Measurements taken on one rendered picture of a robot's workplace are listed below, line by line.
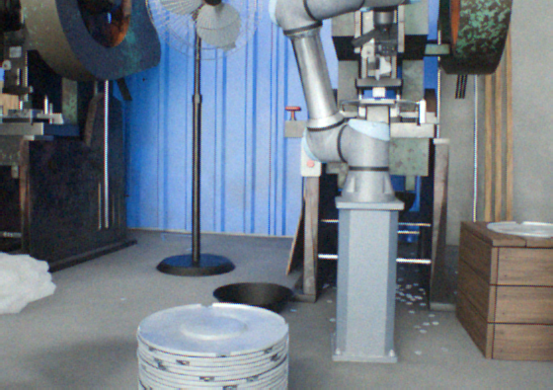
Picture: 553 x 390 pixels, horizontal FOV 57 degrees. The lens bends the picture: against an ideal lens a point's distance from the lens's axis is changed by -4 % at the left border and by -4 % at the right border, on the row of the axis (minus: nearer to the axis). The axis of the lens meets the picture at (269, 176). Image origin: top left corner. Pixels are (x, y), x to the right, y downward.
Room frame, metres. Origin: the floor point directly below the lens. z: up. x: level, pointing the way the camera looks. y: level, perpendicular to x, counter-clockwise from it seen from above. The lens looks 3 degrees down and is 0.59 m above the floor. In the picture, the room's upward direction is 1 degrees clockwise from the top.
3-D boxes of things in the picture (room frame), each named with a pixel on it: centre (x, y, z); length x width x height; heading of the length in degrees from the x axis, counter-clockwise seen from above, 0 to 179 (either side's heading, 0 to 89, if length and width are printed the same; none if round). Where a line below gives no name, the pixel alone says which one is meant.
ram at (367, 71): (2.23, -0.45, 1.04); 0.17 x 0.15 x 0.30; 167
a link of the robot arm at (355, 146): (1.53, -0.28, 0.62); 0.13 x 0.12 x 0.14; 48
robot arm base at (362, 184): (1.52, -0.28, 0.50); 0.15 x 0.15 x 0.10
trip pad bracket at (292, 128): (2.11, -0.11, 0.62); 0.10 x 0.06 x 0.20; 77
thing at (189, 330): (1.00, 0.10, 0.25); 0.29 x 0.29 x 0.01
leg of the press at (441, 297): (2.34, -0.75, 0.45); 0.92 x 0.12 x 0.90; 167
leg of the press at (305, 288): (2.46, -0.23, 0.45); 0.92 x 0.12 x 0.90; 167
